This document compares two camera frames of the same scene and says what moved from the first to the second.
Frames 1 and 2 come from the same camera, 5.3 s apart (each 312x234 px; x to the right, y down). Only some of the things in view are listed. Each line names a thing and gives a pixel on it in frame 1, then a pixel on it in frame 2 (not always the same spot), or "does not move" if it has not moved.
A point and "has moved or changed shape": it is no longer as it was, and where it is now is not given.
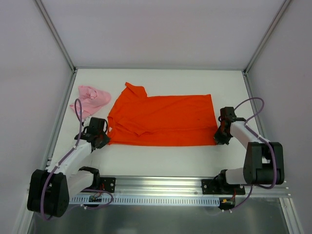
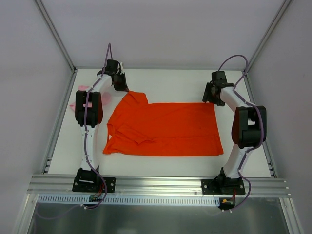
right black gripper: x=220 y=136 → x=209 y=95
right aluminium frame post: x=281 y=9 does not move
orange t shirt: x=137 y=119 has moved or changed shape
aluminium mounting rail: x=187 y=186 does not move
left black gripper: x=104 y=139 → x=120 y=81
